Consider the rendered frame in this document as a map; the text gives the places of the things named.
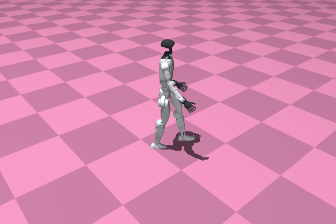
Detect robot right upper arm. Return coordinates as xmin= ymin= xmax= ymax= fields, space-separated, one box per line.
xmin=161 ymin=61 xmax=175 ymax=86

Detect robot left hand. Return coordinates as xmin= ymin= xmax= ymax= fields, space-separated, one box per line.
xmin=173 ymin=80 xmax=187 ymax=92

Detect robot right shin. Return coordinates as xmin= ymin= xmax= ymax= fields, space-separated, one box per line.
xmin=155 ymin=123 xmax=165 ymax=145

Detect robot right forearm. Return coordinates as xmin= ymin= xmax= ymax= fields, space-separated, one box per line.
xmin=167 ymin=83 xmax=185 ymax=103

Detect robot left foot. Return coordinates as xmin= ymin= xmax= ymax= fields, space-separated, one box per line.
xmin=177 ymin=135 xmax=195 ymax=141

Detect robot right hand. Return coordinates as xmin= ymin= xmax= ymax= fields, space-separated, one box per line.
xmin=179 ymin=97 xmax=196 ymax=113

